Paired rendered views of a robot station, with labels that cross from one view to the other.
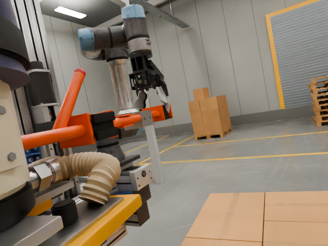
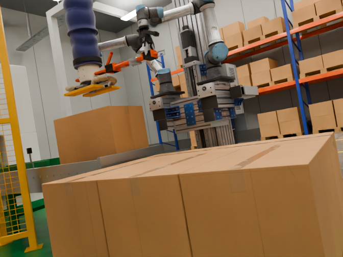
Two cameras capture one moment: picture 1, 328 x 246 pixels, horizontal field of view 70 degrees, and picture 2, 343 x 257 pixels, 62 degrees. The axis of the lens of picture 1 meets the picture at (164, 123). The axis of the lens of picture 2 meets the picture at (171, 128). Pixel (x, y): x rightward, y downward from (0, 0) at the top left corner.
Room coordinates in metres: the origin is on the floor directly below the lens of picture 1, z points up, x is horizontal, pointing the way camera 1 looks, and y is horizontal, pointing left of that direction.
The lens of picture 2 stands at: (1.14, -1.91, 0.67)
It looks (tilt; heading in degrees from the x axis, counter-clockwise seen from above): 1 degrees up; 98
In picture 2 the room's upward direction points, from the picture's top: 10 degrees counter-clockwise
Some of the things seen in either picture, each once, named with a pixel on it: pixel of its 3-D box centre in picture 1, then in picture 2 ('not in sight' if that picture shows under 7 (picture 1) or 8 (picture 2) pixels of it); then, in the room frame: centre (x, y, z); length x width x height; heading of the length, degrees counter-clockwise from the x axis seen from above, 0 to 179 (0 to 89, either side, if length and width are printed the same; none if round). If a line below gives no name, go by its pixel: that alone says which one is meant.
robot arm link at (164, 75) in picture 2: not in sight; (164, 75); (0.81, 0.57, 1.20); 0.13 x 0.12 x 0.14; 98
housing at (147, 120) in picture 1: (137, 119); (135, 61); (0.68, 0.07, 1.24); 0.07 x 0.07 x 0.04; 67
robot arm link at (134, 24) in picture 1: (135, 25); (141, 14); (0.80, 0.03, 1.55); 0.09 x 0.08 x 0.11; 18
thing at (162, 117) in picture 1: (157, 113); (149, 55); (0.80, 0.01, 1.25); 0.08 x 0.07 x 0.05; 157
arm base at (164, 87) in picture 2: not in sight; (166, 88); (0.81, 0.57, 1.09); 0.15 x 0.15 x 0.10
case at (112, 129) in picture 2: not in sight; (102, 137); (0.27, 0.27, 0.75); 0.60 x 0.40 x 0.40; 158
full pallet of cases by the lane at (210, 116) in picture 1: (209, 111); not in sight; (8.30, -1.68, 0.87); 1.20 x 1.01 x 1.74; 149
